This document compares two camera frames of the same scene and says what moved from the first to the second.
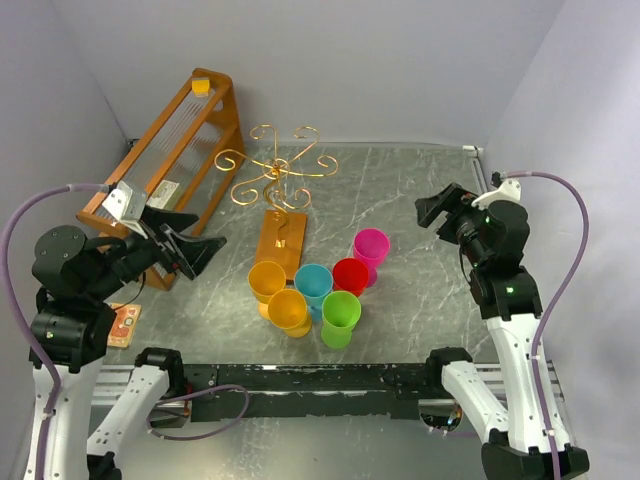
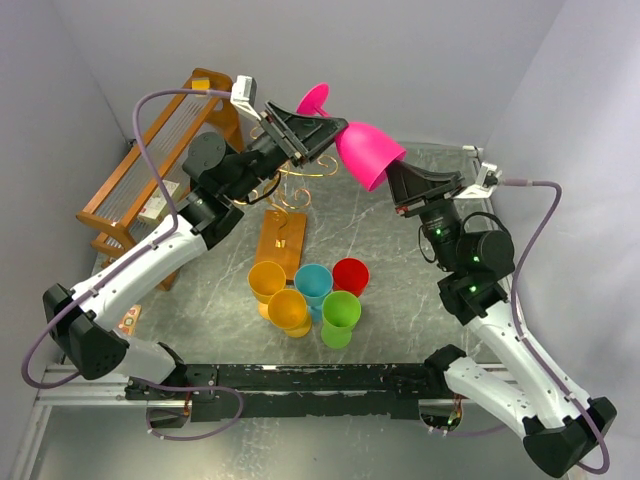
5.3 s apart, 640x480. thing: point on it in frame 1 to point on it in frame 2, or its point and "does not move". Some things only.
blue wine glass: (314, 281) does not move
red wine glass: (350, 275) does not move
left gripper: (189, 253) to (301, 137)
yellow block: (201, 86) does not move
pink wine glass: (371, 246) to (364, 149)
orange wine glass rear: (265, 278) does not move
